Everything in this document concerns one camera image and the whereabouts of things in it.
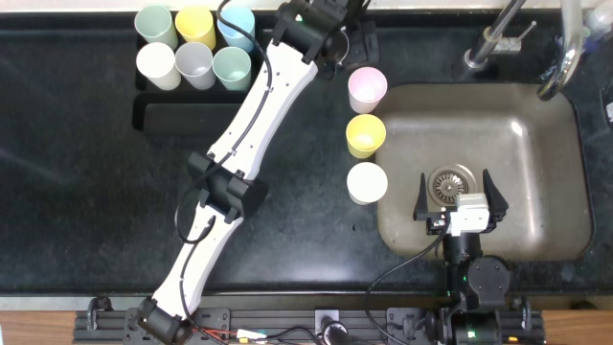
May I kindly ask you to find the yellow cup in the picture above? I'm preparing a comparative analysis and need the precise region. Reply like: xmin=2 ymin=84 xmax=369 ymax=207
xmin=345 ymin=113 xmax=387 ymax=160
xmin=174 ymin=5 xmax=217 ymax=51

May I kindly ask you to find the black cable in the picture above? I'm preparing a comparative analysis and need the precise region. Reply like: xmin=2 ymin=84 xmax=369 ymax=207
xmin=364 ymin=222 xmax=454 ymax=345
xmin=173 ymin=0 xmax=275 ymax=336

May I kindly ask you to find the white cup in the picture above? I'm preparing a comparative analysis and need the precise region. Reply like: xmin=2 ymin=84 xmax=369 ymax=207
xmin=135 ymin=41 xmax=182 ymax=92
xmin=346 ymin=161 xmax=389 ymax=206

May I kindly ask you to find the steel sink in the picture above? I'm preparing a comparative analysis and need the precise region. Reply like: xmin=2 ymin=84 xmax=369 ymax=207
xmin=375 ymin=83 xmax=595 ymax=263

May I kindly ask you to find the blue cup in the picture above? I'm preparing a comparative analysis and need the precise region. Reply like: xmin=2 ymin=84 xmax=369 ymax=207
xmin=216 ymin=5 xmax=257 ymax=54

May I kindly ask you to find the green cup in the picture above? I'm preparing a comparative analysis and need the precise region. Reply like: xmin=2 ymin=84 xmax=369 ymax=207
xmin=212 ymin=46 xmax=253 ymax=92
xmin=134 ymin=4 xmax=179 ymax=50

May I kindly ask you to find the mounting rail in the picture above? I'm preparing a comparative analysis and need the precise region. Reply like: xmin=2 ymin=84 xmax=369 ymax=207
xmin=74 ymin=295 xmax=547 ymax=345

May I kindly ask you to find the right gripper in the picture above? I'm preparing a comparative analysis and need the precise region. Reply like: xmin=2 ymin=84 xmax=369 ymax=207
xmin=413 ymin=168 xmax=510 ymax=236

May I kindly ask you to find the pink cup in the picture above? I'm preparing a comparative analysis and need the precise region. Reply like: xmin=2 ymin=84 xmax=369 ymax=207
xmin=348 ymin=66 xmax=389 ymax=115

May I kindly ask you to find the steel tap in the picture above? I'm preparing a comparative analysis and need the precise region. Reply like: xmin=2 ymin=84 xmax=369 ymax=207
xmin=462 ymin=0 xmax=589 ymax=103

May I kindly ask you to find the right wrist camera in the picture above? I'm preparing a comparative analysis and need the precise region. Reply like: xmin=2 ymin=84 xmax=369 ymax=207
xmin=448 ymin=193 xmax=491 ymax=237

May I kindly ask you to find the black tray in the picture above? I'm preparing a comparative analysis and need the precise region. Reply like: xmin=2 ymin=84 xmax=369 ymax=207
xmin=131 ymin=9 xmax=263 ymax=138

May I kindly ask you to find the grey cup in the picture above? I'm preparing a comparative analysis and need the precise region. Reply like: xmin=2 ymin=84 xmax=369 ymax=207
xmin=174 ymin=41 xmax=216 ymax=91

